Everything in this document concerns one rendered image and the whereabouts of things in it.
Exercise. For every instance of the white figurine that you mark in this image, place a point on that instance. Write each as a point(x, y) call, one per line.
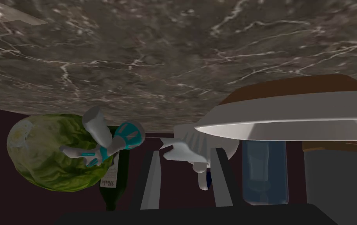
point(181, 150)

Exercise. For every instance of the white plate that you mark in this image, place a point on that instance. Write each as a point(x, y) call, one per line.
point(291, 115)

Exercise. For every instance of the dark green wine bottle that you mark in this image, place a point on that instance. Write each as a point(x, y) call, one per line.
point(116, 193)

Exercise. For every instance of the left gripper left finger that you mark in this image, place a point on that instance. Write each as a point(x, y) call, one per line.
point(152, 184)

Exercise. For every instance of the green lettuce head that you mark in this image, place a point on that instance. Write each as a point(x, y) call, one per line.
point(41, 156)

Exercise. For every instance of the blue translucent bottle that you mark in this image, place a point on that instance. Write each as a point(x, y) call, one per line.
point(264, 172)

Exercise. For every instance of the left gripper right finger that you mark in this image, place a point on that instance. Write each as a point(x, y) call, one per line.
point(221, 184)

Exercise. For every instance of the white and teal toy robot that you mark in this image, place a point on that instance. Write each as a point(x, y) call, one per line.
point(98, 129)

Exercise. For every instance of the grey box with tan band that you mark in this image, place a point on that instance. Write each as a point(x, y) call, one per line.
point(338, 181)

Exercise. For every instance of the brown flat slab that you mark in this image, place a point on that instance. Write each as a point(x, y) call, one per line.
point(297, 86)

